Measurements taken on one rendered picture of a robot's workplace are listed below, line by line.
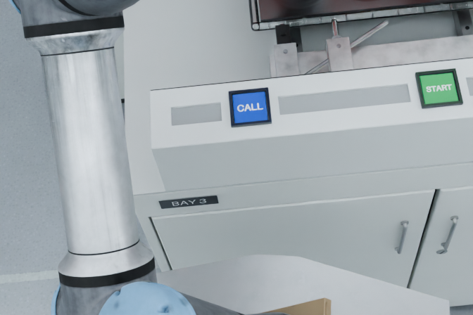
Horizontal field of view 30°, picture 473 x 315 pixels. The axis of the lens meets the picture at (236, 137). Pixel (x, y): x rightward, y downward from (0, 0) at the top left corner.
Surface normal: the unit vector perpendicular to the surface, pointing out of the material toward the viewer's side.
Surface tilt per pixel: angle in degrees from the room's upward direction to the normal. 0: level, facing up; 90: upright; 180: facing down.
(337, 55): 0
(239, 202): 90
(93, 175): 38
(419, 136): 90
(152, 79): 0
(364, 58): 0
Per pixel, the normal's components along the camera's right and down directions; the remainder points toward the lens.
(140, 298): -0.66, -0.36
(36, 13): -0.50, 0.18
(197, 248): 0.07, 0.88
